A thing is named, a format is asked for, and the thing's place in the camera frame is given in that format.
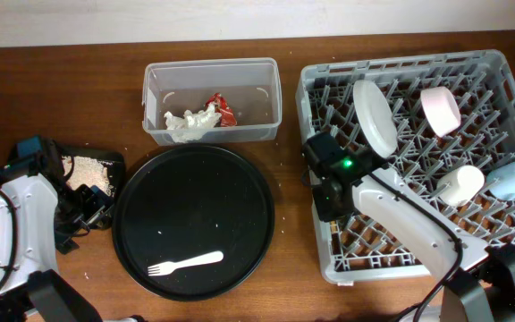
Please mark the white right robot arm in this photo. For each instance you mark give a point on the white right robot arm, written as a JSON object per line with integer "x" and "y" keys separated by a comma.
{"x": 474, "y": 280}

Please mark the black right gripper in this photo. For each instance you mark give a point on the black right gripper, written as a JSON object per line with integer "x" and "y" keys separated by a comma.
{"x": 324, "y": 213}

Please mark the pile of rice and shells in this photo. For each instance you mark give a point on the pile of rice and shells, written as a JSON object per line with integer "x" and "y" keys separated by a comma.
{"x": 87, "y": 171}

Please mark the light blue cup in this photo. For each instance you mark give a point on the light blue cup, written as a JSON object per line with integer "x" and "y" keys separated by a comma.
{"x": 502, "y": 182}

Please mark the grey plate with food scraps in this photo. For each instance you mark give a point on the grey plate with food scraps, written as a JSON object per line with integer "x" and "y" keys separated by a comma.
{"x": 375, "y": 117}

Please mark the round black serving tray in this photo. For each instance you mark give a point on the round black serving tray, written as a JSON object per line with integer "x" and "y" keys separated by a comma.
{"x": 186, "y": 202}

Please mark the white cup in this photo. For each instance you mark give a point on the white cup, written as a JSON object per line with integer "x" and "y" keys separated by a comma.
{"x": 460, "y": 185}

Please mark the white tissue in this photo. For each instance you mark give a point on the white tissue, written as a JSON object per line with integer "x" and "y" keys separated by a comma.
{"x": 191, "y": 126}

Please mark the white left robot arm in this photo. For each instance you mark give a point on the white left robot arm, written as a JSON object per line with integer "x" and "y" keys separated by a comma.
{"x": 40, "y": 216}

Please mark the red snack wrapper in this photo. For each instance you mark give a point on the red snack wrapper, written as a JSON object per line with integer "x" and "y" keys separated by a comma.
{"x": 220, "y": 105}

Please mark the white plastic fork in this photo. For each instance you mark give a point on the white plastic fork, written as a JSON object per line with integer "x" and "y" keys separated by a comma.
{"x": 168, "y": 267}

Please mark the pink bowl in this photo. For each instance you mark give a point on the pink bowl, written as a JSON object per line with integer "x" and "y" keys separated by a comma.
{"x": 441, "y": 110}

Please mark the clear plastic bin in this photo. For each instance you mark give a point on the clear plastic bin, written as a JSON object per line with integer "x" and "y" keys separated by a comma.
{"x": 250, "y": 86}

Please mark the grey dishwasher rack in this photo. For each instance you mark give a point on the grey dishwasher rack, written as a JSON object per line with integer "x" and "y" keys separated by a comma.
{"x": 484, "y": 89}

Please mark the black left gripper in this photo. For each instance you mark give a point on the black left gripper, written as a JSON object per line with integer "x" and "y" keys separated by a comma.
{"x": 100, "y": 204}

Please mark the black rectangular tray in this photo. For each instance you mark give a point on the black rectangular tray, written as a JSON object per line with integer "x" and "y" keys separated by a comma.
{"x": 116, "y": 165}

